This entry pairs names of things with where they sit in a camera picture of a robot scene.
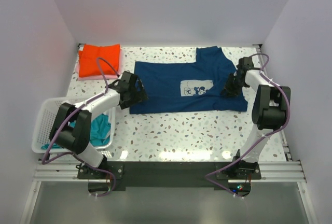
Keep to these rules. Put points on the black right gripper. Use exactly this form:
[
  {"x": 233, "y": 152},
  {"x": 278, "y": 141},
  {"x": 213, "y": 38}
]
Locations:
[{"x": 234, "y": 83}]

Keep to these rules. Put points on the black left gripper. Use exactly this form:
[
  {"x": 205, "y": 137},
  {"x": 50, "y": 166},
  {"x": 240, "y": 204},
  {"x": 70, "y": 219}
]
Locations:
[{"x": 135, "y": 90}]

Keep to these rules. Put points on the dark blue printed t-shirt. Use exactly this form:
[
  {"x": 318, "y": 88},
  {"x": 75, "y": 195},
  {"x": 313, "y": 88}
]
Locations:
[{"x": 188, "y": 87}]

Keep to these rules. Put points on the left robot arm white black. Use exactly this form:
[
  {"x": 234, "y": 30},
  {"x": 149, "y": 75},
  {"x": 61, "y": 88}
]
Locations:
[{"x": 72, "y": 126}]

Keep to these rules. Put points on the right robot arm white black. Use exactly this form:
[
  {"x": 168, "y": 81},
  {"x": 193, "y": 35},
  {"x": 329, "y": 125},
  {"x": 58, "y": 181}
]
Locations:
[{"x": 270, "y": 114}]

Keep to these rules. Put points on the folded pink t-shirt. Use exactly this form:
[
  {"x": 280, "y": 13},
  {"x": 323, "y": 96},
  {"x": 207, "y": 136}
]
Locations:
[{"x": 96, "y": 74}]

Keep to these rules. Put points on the teal t-shirt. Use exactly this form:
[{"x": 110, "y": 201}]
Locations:
[{"x": 100, "y": 131}]

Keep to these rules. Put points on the folded orange t-shirt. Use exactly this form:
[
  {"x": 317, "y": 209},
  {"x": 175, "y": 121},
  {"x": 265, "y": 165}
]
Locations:
[{"x": 108, "y": 54}]

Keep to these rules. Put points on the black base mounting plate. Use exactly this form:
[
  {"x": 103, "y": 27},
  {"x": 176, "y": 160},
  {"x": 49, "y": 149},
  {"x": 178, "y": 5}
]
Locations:
[{"x": 121, "y": 175}]

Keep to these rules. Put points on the white plastic laundry basket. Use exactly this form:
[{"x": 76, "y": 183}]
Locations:
[{"x": 47, "y": 115}]

